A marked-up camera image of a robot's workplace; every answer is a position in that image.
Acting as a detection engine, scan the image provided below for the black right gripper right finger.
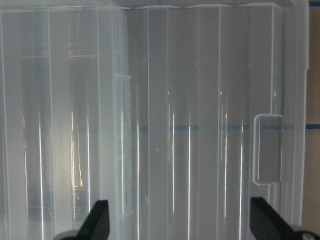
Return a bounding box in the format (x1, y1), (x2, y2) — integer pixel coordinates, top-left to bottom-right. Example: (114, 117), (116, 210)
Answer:
(250, 197), (300, 240)

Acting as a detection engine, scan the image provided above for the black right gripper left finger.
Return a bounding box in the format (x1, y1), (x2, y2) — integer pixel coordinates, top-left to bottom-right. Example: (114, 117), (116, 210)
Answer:
(75, 200), (110, 240)

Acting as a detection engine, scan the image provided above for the clear plastic box lid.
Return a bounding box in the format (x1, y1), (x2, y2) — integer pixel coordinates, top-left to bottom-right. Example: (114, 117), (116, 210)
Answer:
(116, 0), (310, 240)

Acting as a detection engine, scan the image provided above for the clear plastic storage box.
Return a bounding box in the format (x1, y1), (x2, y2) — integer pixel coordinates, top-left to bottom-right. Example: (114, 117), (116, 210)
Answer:
(0, 0), (132, 240)

